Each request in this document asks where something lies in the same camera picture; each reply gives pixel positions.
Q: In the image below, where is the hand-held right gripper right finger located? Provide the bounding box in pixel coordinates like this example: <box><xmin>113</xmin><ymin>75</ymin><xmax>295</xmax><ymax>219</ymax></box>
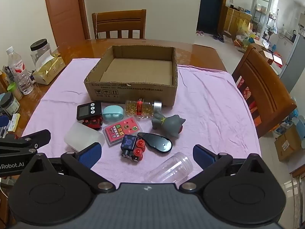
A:
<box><xmin>179</xmin><ymin>144</ymin><xmax>277</xmax><ymax>194</ymax></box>

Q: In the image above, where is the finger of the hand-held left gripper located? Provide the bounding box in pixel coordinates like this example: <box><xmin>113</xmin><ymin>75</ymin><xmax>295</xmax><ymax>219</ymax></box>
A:
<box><xmin>0</xmin><ymin>129</ymin><xmax>51</xmax><ymax>152</ymax></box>

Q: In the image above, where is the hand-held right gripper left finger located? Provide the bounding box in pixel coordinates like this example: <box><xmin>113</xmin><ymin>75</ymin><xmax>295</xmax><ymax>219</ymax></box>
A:
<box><xmin>21</xmin><ymin>142</ymin><xmax>114</xmax><ymax>195</ymax></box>

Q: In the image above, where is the white translucent plastic box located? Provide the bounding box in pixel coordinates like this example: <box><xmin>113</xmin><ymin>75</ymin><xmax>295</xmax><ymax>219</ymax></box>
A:
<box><xmin>64</xmin><ymin>122</ymin><xmax>105</xmax><ymax>152</ymax></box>

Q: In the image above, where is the clear plastic jar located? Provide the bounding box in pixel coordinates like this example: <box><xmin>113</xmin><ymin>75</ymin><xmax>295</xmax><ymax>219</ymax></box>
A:
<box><xmin>144</xmin><ymin>152</ymin><xmax>193</xmax><ymax>186</ymax></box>

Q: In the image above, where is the red toy car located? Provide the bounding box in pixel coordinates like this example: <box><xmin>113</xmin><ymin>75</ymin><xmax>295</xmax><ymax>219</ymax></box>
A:
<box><xmin>82</xmin><ymin>115</ymin><xmax>103</xmax><ymax>131</ymax></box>

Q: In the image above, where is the pink card box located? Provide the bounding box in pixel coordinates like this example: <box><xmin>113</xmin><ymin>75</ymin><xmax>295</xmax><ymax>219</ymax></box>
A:
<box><xmin>103</xmin><ymin>118</ymin><xmax>141</xmax><ymax>147</ymax></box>

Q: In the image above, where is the dark blue-grey box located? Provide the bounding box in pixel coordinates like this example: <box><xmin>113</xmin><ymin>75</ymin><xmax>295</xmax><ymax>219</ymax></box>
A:
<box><xmin>76</xmin><ymin>101</ymin><xmax>102</xmax><ymax>121</ymax></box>

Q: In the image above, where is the grey cat toy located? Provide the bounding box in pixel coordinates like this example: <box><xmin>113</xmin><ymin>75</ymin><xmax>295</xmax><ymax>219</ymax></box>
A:
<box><xmin>152</xmin><ymin>112</ymin><xmax>184</xmax><ymax>135</ymax></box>

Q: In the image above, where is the black glossy teardrop case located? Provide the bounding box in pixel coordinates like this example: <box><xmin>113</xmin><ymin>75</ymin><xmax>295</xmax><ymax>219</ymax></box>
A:
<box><xmin>137</xmin><ymin>132</ymin><xmax>172</xmax><ymax>152</ymax></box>

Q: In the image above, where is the teal earbud case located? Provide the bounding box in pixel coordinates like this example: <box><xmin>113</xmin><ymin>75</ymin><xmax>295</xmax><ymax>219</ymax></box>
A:
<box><xmin>102</xmin><ymin>105</ymin><xmax>125</xmax><ymax>122</ymax></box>

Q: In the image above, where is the clear bottle of gold pins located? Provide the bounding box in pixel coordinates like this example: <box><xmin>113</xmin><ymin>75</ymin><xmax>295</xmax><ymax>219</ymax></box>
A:
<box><xmin>125</xmin><ymin>98</ymin><xmax>163</xmax><ymax>119</ymax></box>

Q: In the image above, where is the brown cardboard box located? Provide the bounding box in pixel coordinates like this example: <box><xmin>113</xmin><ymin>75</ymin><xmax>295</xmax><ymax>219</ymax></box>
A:
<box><xmin>83</xmin><ymin>45</ymin><xmax>179</xmax><ymax>107</ymax></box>

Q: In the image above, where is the small white yellow box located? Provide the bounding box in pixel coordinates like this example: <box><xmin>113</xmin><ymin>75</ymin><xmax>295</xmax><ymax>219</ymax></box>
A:
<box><xmin>8</xmin><ymin>113</ymin><xmax>21</xmax><ymax>133</ymax></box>

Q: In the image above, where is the dark lid supplement jar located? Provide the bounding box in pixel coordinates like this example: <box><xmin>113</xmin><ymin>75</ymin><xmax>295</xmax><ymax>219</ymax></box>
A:
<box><xmin>0</xmin><ymin>93</ymin><xmax>21</xmax><ymax>116</ymax></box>

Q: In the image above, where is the pink cloth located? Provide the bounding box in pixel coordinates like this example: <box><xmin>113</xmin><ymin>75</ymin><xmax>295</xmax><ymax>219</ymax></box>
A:
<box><xmin>21</xmin><ymin>58</ymin><xmax>261</xmax><ymax>189</ymax></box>

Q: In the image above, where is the green lid container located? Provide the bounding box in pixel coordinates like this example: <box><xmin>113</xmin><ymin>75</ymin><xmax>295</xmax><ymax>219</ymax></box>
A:
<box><xmin>7</xmin><ymin>82</ymin><xmax>23</xmax><ymax>101</ymax></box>

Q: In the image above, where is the gold tissue box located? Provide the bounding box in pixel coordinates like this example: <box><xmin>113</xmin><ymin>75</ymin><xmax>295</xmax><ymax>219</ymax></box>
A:
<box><xmin>32</xmin><ymin>52</ymin><xmax>66</xmax><ymax>85</ymax></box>

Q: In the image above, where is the plastic water bottle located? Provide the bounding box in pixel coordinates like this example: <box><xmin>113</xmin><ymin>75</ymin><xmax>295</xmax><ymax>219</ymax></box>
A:
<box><xmin>6</xmin><ymin>46</ymin><xmax>34</xmax><ymax>95</ymax></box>

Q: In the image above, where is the closed brown carton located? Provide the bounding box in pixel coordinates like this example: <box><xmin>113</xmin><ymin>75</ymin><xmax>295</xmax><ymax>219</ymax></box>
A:
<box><xmin>274</xmin><ymin>124</ymin><xmax>305</xmax><ymax>163</ymax></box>

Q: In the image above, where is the wooden chair with grooved back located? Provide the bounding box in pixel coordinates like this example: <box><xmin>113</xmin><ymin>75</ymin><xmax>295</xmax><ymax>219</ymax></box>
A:
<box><xmin>232</xmin><ymin>44</ymin><xmax>297</xmax><ymax>139</ymax></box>

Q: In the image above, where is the clear jar with black lid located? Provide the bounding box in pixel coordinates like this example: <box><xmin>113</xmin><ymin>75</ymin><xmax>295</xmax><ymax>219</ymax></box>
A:
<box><xmin>30</xmin><ymin>39</ymin><xmax>53</xmax><ymax>67</ymax></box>

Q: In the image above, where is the open brown carton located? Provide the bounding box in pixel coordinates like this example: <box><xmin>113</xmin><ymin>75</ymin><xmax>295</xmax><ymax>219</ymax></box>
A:
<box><xmin>250</xmin><ymin>39</ymin><xmax>272</xmax><ymax>58</ymax></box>

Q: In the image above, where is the brown wooden door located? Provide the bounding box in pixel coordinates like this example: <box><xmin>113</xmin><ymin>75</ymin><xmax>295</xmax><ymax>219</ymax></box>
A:
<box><xmin>43</xmin><ymin>0</ymin><xmax>90</xmax><ymax>58</ymax></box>

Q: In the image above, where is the grey refrigerator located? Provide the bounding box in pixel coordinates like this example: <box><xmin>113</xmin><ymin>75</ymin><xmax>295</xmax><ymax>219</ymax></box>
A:
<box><xmin>279</xmin><ymin>32</ymin><xmax>305</xmax><ymax>93</ymax></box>

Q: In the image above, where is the yellow plastic bag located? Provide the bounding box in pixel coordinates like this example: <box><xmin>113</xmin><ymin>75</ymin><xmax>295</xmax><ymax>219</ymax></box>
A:
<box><xmin>236</xmin><ymin>19</ymin><xmax>250</xmax><ymax>35</ymax></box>

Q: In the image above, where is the wooden chair with slatted back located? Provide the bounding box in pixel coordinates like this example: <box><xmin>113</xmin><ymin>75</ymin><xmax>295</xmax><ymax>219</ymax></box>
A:
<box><xmin>92</xmin><ymin>10</ymin><xmax>147</xmax><ymax>40</ymax></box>

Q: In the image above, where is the wooden cabinet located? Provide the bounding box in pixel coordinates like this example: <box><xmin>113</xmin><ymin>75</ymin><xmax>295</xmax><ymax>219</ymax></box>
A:
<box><xmin>224</xmin><ymin>6</ymin><xmax>252</xmax><ymax>32</ymax></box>

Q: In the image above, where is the metal shelf rack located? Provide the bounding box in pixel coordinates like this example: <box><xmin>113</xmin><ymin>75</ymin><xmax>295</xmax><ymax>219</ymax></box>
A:
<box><xmin>254</xmin><ymin>2</ymin><xmax>272</xmax><ymax>32</ymax></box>

